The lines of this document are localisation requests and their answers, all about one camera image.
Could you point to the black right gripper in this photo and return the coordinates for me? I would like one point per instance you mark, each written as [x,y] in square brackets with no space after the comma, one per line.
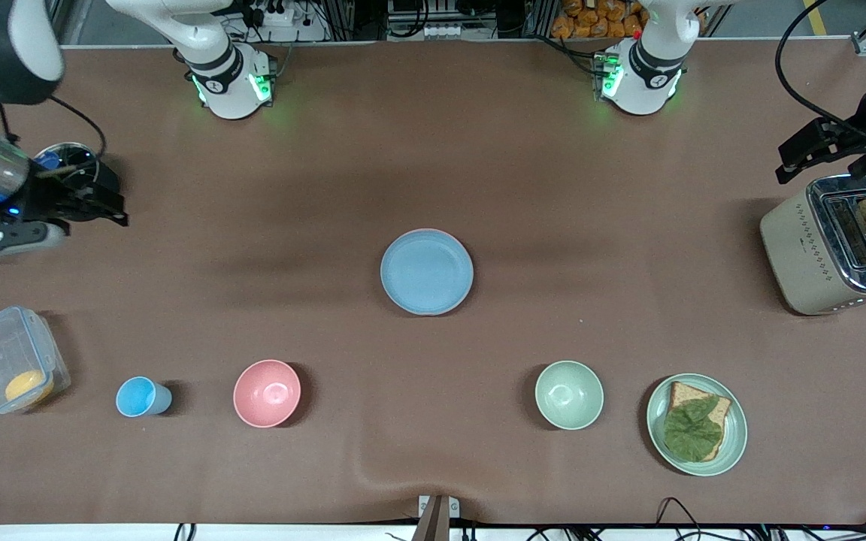
[43,196]

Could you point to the blue plate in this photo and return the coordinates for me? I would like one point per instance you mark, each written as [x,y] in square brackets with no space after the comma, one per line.
[427,272]

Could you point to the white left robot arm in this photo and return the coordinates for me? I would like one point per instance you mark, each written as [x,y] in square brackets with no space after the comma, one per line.
[643,75]

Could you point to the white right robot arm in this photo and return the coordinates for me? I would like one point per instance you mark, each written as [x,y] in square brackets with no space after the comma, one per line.
[215,68]

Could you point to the beige and chrome toaster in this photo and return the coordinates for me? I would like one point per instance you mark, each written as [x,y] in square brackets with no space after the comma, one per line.
[801,255]

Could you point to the blue cup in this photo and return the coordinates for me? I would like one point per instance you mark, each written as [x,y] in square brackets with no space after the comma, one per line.
[136,397]

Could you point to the yellow round food piece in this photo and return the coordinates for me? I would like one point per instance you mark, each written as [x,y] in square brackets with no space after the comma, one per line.
[27,387]

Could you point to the pink bowl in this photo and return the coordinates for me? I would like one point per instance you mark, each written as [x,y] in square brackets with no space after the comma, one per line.
[267,394]

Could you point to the bag of orange buns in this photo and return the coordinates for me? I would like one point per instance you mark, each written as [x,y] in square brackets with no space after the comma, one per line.
[591,19]

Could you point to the white power strip with plugs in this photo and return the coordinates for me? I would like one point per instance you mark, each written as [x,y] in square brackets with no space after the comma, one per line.
[290,19]

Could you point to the brown bread slice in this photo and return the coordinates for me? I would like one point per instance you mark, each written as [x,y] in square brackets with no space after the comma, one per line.
[685,394]

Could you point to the green plate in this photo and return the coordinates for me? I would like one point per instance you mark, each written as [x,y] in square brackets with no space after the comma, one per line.
[736,432]

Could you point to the green lettuce leaf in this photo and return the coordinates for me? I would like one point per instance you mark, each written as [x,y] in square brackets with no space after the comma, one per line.
[692,432]

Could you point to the brown table cover mat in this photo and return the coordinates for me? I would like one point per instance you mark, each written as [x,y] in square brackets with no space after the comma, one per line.
[433,150]

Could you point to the green bowl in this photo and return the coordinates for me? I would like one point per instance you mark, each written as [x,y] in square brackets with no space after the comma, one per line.
[569,395]

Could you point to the small white power strip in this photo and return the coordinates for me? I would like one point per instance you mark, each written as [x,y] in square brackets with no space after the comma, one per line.
[425,31]

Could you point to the metal table edge bracket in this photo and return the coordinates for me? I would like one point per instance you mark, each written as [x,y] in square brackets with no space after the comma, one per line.
[425,502]

